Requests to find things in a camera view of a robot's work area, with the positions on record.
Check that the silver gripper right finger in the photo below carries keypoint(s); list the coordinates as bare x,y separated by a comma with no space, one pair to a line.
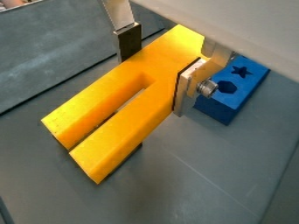
193,79

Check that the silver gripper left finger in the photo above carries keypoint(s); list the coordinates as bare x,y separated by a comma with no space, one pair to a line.
125,28

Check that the blue shape sorter board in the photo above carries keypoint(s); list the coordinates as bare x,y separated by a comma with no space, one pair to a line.
237,80

